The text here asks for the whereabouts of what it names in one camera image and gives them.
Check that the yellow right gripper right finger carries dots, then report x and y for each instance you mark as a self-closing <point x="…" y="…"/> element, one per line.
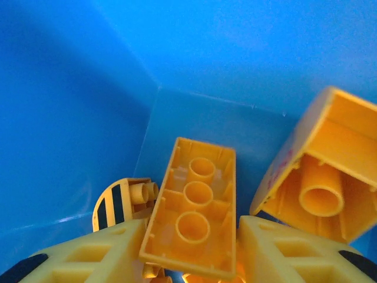
<point x="265" y="265"/>

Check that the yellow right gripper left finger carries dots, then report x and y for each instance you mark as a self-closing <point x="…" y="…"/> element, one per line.
<point x="88" y="265"/>

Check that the yellow long lego brick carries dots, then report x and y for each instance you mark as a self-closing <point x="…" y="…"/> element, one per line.
<point x="165" y="244"/>

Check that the yellow black-striped round lego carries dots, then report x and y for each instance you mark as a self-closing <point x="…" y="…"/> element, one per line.
<point x="126" y="194"/>

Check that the yellow pink-print lego brick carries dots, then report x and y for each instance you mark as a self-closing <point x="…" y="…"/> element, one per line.
<point x="338" y="147"/>

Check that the blue plastic bin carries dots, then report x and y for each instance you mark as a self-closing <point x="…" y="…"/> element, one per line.
<point x="88" y="88"/>

